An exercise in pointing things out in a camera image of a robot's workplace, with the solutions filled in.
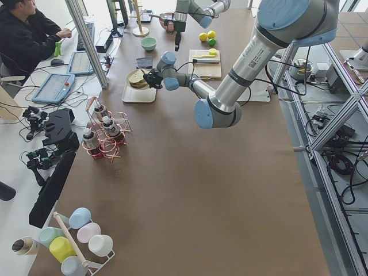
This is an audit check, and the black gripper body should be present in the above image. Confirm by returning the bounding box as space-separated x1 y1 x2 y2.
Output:
174 20 186 33
149 69 163 89

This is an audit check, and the white plate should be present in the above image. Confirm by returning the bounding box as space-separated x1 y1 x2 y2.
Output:
126 69 150 89

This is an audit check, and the plain bread slice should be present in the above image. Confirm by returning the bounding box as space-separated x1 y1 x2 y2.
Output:
128 70 147 85

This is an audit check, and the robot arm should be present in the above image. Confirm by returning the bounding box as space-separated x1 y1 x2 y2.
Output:
144 0 339 129
173 0 231 52

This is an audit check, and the cream rabbit tray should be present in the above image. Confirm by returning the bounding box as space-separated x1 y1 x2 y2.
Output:
122 83 156 103

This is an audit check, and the bread slice under egg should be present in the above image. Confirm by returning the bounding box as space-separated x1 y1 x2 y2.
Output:
129 80 149 89

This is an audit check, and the grey folded cloth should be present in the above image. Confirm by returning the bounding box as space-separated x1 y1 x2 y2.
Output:
136 56 153 69

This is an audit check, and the pink ice bowl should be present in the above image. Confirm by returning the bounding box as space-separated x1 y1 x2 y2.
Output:
159 12 175 33

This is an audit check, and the metal ice scoop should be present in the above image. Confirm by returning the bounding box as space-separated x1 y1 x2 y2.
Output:
149 13 173 21

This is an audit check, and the yellow lemon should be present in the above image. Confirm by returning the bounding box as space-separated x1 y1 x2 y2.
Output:
198 32 208 42
207 30 216 39

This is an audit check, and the green bowl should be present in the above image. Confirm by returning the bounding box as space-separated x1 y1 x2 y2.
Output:
140 37 157 51

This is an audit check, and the yellow plastic knife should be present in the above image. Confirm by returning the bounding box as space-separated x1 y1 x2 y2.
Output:
192 55 214 59

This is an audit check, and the green lime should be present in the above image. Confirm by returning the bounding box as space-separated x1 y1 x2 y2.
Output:
208 38 217 47

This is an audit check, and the wooden cutting board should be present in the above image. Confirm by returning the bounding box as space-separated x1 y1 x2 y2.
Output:
187 49 222 79

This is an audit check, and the half lemon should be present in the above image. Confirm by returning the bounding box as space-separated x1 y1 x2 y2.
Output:
209 48 217 56

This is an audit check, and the wooden mug tree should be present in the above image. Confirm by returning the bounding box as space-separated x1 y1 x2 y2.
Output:
129 0 150 37

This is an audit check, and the steel muddler black tip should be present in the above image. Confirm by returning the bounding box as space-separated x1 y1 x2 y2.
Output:
192 59 220 64

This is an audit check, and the dark drink bottle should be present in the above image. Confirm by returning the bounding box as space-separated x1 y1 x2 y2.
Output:
102 116 119 137
83 128 95 150
94 105 109 122

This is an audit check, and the blue teach pendant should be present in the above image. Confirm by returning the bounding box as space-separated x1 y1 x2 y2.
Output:
67 51 94 76
32 74 75 104

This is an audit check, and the black keyboard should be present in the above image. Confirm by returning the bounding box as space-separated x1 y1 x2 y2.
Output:
76 22 96 52

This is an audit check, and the seated person black jacket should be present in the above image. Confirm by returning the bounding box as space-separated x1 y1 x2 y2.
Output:
1 1 72 78

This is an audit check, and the blue cup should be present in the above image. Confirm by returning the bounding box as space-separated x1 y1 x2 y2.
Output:
69 207 91 229

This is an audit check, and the pink cup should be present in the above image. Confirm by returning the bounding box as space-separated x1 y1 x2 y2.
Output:
76 222 101 243

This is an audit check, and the white cup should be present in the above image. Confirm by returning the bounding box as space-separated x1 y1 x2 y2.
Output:
88 234 113 257

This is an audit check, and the green cup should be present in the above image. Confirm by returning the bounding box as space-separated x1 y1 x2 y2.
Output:
39 227 65 248

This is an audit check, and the copper wire bottle rack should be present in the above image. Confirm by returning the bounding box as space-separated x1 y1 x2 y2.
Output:
82 96 132 161

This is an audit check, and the white pedestal column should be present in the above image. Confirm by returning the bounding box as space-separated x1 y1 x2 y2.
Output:
221 1 270 104

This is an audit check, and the aluminium frame post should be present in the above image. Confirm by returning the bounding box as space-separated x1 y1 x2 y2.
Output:
65 0 108 89

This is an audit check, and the wooden rack handle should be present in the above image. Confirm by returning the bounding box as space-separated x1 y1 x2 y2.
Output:
53 212 89 267

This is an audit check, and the white wire cup rack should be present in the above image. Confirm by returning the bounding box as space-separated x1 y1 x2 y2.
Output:
64 223 115 275

